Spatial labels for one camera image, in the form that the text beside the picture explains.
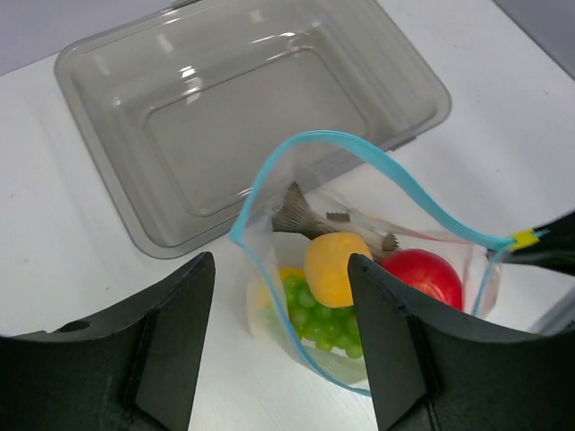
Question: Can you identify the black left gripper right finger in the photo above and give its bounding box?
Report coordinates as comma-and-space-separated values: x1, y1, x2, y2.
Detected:
348, 254, 574, 430

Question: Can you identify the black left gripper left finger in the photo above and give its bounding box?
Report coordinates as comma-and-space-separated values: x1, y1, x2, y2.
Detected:
1, 252, 215, 430

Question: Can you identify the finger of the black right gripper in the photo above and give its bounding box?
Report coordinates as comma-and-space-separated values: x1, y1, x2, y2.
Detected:
487, 213, 574, 274

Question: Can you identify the red toy tomato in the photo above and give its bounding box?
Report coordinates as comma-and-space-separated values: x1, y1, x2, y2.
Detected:
379, 249, 464, 311

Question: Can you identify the green toy grapes bunch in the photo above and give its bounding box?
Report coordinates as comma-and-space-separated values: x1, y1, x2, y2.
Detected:
280, 269, 363, 359

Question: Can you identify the orange toy fruit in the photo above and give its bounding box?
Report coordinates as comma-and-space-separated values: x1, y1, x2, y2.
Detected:
304, 233, 372, 308

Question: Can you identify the yellow toy lemon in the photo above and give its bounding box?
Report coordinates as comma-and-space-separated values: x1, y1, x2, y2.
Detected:
255, 268, 306, 311

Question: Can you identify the grey toy fish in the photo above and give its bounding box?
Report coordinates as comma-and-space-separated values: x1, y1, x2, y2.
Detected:
272, 182, 400, 261

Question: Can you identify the clear zip top bag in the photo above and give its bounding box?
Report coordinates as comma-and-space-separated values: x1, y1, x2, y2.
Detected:
229, 130, 552, 396

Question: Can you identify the clear grey plastic tray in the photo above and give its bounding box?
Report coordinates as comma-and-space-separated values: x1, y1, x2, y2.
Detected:
55, 1, 451, 259

